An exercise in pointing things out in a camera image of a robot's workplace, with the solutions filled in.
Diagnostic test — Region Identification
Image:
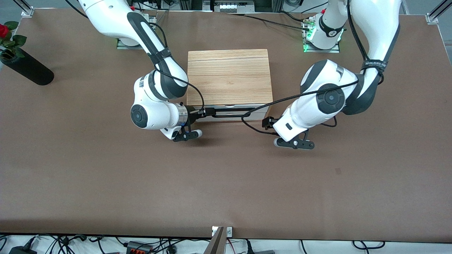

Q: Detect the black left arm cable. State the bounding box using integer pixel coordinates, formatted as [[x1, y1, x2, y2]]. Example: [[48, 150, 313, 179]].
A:
[[242, 0, 386, 137]]

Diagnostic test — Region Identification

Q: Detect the black power plug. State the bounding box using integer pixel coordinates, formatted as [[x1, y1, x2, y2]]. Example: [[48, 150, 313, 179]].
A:
[[9, 236, 38, 254]]

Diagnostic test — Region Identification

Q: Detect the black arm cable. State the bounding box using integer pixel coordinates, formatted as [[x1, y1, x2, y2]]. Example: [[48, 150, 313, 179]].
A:
[[242, 0, 386, 137], [150, 21, 206, 114]]

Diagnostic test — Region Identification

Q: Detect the black metal drawer handle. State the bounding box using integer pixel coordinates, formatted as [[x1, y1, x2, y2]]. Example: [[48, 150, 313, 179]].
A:
[[212, 107, 260, 117]]

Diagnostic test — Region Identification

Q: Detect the looped black floor cable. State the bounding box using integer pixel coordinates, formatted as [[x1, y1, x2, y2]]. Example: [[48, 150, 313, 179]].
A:
[[352, 241, 386, 250]]

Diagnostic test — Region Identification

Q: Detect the black orange power adapter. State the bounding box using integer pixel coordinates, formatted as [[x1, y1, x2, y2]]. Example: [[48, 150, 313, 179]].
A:
[[125, 241, 153, 254]]

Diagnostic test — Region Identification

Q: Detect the grey camera mount beam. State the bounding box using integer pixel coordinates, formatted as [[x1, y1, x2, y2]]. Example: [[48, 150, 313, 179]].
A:
[[203, 226, 226, 254]]

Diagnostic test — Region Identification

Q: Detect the black cylindrical vase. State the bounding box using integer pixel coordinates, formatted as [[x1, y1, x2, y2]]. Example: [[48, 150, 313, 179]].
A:
[[0, 49, 55, 86]]

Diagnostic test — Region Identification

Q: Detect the brown table mat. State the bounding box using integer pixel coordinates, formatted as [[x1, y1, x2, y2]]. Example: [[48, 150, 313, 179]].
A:
[[0, 8, 452, 244]]

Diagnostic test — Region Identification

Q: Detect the silver device with white connectors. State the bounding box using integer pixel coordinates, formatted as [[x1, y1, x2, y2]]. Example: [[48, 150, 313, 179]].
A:
[[203, 0, 255, 13]]

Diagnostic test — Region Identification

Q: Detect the long black table cable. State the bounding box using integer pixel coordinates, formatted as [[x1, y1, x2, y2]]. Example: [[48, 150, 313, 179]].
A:
[[226, 13, 312, 31]]

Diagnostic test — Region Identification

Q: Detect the black right arm strap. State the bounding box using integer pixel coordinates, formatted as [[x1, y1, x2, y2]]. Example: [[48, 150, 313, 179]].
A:
[[153, 47, 173, 65]]

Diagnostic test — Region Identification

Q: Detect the light wooden cabinet box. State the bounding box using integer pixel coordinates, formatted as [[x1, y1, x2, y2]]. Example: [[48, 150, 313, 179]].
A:
[[186, 49, 274, 107]]

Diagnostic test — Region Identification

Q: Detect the short black table cable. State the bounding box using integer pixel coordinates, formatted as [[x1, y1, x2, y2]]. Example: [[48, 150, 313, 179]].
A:
[[278, 11, 309, 23]]

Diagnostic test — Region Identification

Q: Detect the wooden drawer with white front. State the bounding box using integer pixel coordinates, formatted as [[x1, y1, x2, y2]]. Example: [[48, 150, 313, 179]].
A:
[[203, 105, 268, 122]]

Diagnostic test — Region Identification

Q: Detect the silver table edge bracket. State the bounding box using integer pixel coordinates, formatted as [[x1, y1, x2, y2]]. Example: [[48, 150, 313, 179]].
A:
[[211, 226, 233, 237]]

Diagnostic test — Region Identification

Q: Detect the black printed left arm strap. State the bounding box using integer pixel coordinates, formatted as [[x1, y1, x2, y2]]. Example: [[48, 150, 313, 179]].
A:
[[362, 59, 388, 72]]

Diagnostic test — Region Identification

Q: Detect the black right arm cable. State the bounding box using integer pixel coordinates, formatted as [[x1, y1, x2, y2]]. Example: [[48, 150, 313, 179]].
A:
[[150, 21, 206, 114]]

